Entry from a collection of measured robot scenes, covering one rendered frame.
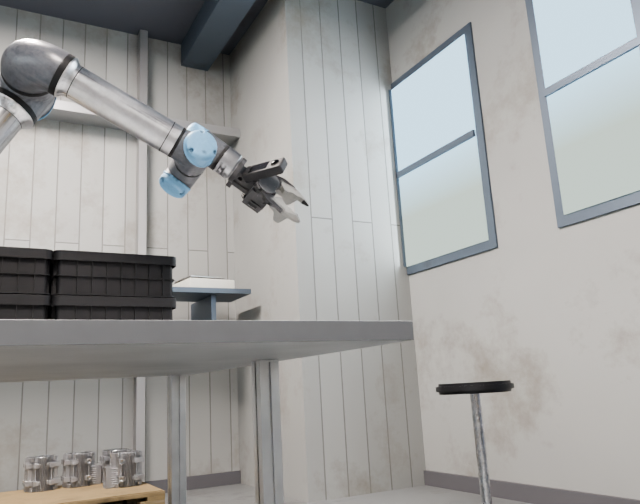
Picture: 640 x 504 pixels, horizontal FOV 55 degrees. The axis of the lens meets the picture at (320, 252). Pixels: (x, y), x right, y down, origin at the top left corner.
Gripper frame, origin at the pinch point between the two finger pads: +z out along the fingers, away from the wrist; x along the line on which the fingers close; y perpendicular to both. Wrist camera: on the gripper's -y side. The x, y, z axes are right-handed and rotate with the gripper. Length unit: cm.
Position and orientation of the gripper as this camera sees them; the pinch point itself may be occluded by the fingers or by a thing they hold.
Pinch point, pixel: (301, 209)
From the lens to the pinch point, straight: 160.9
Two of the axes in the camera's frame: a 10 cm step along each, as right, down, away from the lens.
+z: 8.0, 5.7, 1.8
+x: -2.9, 6.3, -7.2
